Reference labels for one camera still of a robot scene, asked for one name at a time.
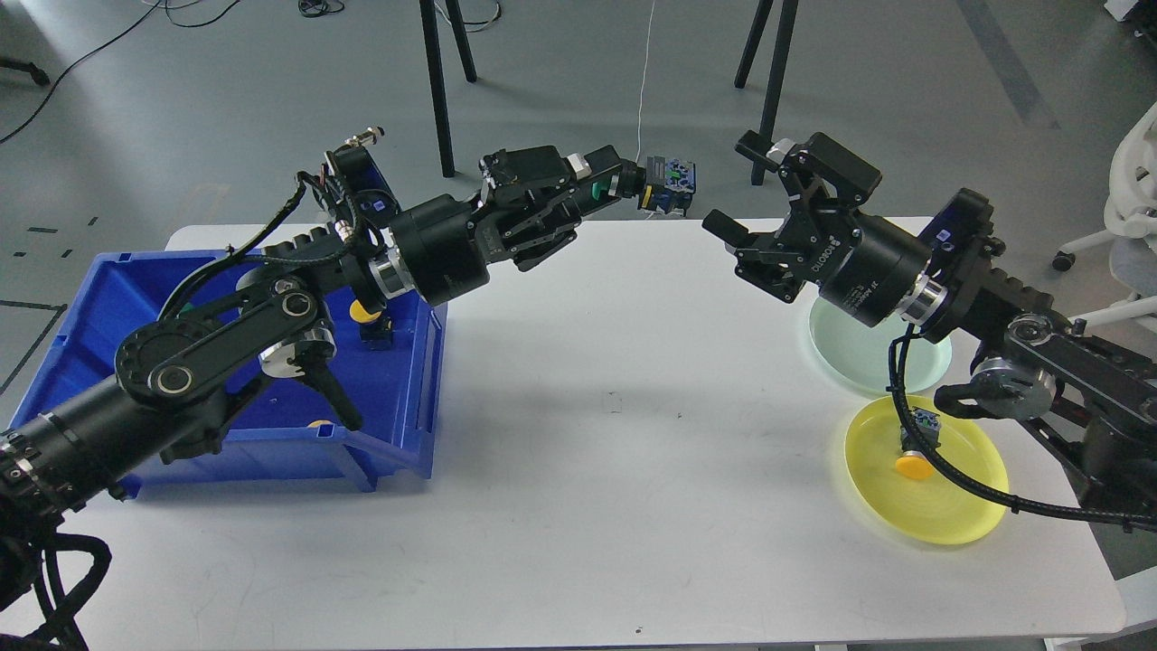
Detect white cable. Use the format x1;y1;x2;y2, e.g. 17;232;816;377
628;0;657;182

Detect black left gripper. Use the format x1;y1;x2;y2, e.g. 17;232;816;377
364;146;644;308

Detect blue plastic bin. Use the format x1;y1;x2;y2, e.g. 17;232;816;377
12;250;447;497

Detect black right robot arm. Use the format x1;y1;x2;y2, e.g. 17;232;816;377
702;131;1154;533

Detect green push button back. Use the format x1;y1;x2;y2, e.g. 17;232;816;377
591;156;697;219

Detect yellow plate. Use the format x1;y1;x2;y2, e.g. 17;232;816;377
843;395;1010;545

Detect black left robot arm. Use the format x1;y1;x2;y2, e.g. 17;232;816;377
3;127;653;650

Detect light green plate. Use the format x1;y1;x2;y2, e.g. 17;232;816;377
806;299;952;395

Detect black stand legs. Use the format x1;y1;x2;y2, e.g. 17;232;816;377
419;1;478;178
734;0;799;186

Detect white office chair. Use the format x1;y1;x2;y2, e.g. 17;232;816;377
1052;106;1156;331

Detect black floor cable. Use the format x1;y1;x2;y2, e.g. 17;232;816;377
0;0;245;146

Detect yellow push button back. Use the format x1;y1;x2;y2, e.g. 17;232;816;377
348;299;395;352

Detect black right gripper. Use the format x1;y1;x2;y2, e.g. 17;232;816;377
701;130;931;328

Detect black left stand legs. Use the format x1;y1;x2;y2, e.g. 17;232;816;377
419;1;478;178

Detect black right stand legs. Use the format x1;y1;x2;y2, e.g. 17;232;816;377
734;0;799;186

